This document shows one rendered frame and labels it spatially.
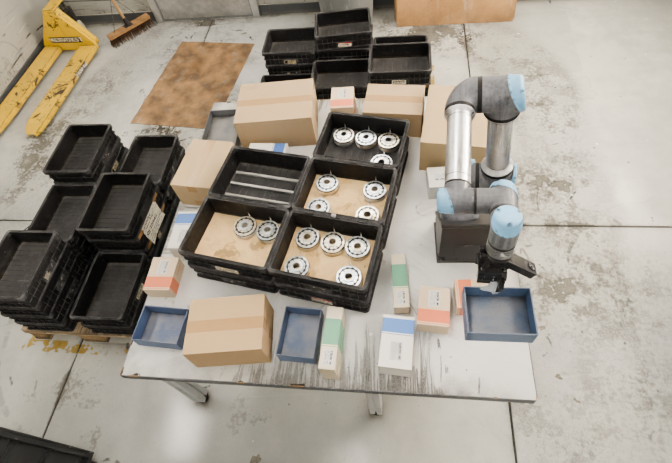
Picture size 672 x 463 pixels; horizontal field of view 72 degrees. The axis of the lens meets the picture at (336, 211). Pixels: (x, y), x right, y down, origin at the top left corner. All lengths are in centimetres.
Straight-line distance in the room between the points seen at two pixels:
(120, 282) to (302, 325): 131
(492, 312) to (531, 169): 191
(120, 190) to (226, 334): 143
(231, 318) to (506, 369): 105
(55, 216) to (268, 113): 153
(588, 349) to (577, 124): 164
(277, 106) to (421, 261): 108
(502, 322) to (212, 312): 106
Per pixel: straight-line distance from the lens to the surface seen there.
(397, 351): 178
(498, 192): 134
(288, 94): 250
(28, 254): 304
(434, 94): 241
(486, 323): 155
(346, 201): 206
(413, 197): 222
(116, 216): 288
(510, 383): 189
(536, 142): 352
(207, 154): 239
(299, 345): 191
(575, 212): 320
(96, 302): 292
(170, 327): 212
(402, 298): 189
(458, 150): 141
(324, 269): 189
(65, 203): 331
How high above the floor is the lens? 248
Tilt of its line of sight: 54 degrees down
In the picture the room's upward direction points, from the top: 11 degrees counter-clockwise
